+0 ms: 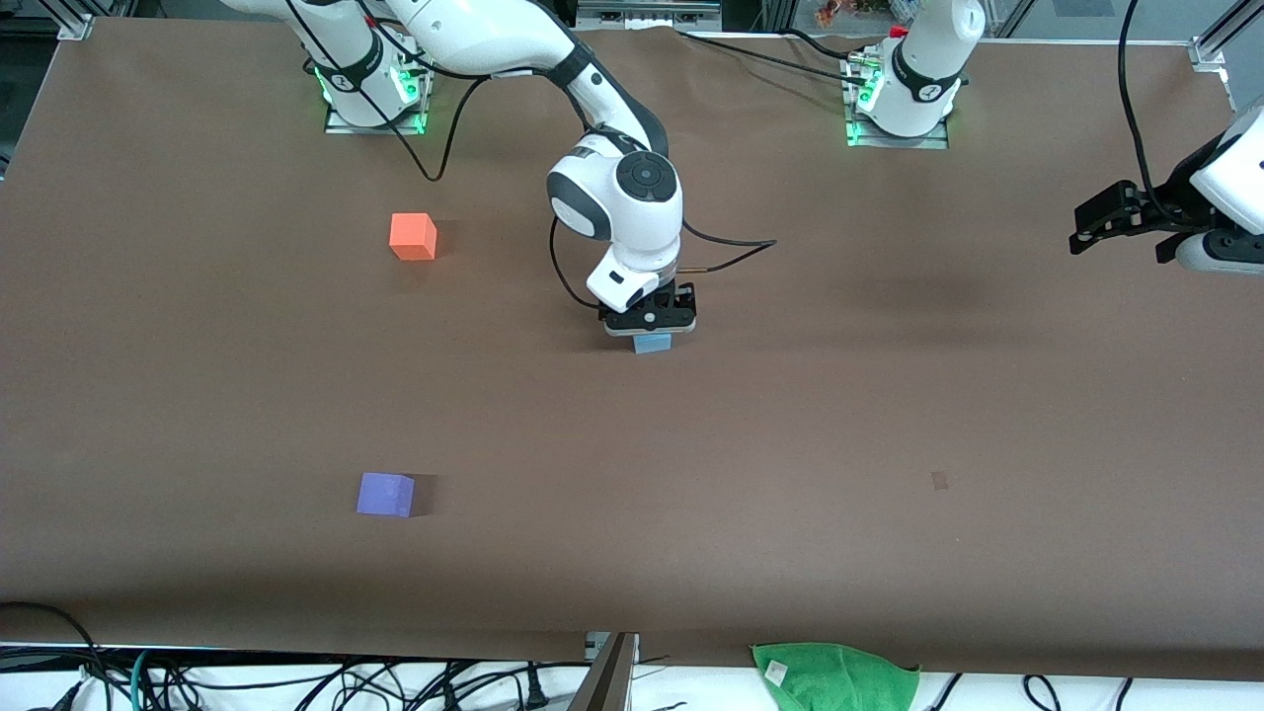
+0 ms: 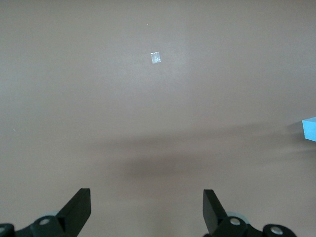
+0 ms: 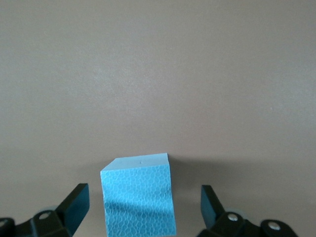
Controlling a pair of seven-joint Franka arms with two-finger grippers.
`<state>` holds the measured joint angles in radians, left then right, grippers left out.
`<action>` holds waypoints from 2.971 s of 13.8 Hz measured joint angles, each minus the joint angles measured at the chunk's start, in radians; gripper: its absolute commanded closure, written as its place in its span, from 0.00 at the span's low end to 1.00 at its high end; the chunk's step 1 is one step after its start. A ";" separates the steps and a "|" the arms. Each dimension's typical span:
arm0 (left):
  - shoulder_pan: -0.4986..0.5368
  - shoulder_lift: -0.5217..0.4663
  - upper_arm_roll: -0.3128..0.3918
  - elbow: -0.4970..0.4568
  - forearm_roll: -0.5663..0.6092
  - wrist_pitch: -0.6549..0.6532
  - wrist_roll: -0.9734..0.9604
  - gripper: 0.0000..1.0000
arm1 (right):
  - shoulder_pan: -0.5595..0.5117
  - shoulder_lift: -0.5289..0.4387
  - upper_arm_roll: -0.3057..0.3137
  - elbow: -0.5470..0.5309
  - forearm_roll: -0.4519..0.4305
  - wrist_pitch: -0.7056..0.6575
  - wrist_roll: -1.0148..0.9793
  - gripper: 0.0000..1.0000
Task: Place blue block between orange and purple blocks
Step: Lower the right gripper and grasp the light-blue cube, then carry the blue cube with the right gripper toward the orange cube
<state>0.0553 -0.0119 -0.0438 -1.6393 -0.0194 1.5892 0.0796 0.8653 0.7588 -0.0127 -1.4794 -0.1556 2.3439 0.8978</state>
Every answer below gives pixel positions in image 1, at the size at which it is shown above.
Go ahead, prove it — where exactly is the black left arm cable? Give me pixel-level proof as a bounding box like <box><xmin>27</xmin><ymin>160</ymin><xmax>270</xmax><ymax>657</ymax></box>
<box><xmin>1116</xmin><ymin>0</ymin><xmax>1161</xmax><ymax>213</ymax></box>

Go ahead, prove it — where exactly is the green cloth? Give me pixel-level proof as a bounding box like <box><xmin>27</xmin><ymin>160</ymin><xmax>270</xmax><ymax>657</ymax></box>
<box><xmin>750</xmin><ymin>642</ymin><xmax>921</xmax><ymax>711</ymax></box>

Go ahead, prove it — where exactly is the black cable on table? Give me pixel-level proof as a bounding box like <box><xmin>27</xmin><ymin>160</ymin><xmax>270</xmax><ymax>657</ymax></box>
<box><xmin>675</xmin><ymin>28</ymin><xmax>870</xmax><ymax>90</ymax></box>

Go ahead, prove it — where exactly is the thick black cable loop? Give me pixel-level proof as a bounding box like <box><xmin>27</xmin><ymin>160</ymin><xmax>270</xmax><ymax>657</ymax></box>
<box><xmin>0</xmin><ymin>601</ymin><xmax>115</xmax><ymax>711</ymax></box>

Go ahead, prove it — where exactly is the black plug cable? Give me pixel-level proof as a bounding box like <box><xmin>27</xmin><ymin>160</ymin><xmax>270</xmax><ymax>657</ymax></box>
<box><xmin>499</xmin><ymin>664</ymin><xmax>554</xmax><ymax>710</ymax></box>

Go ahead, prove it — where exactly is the purple block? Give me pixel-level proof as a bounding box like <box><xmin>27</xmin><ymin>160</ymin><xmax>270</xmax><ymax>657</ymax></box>
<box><xmin>356</xmin><ymin>472</ymin><xmax>416</xmax><ymax>518</ymax></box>

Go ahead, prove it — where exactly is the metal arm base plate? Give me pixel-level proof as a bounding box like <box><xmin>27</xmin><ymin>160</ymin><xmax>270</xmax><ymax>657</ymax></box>
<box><xmin>844</xmin><ymin>49</ymin><xmax>951</xmax><ymax>150</ymax></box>
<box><xmin>324</xmin><ymin>39</ymin><xmax>435</xmax><ymax>136</ymax></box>

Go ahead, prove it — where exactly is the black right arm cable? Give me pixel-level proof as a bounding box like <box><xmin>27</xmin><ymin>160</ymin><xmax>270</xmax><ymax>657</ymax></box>
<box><xmin>284</xmin><ymin>0</ymin><xmax>778</xmax><ymax>309</ymax></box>

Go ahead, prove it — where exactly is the grey box device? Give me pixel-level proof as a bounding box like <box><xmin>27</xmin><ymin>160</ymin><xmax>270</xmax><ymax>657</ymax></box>
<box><xmin>576</xmin><ymin>0</ymin><xmax>724</xmax><ymax>31</ymax></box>

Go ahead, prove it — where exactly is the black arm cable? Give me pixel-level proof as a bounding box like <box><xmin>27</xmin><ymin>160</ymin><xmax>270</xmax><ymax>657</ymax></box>
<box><xmin>284</xmin><ymin>0</ymin><xmax>778</xmax><ymax>309</ymax></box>
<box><xmin>1116</xmin><ymin>0</ymin><xmax>1161</xmax><ymax>213</ymax></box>

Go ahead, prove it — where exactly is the orange block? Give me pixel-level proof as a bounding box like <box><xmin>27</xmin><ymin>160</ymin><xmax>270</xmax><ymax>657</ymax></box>
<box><xmin>389</xmin><ymin>212</ymin><xmax>438</xmax><ymax>262</ymax></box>

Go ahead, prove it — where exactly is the colourful toy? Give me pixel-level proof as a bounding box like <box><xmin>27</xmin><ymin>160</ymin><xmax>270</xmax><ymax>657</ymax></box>
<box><xmin>815</xmin><ymin>0</ymin><xmax>890</xmax><ymax>28</ymax></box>

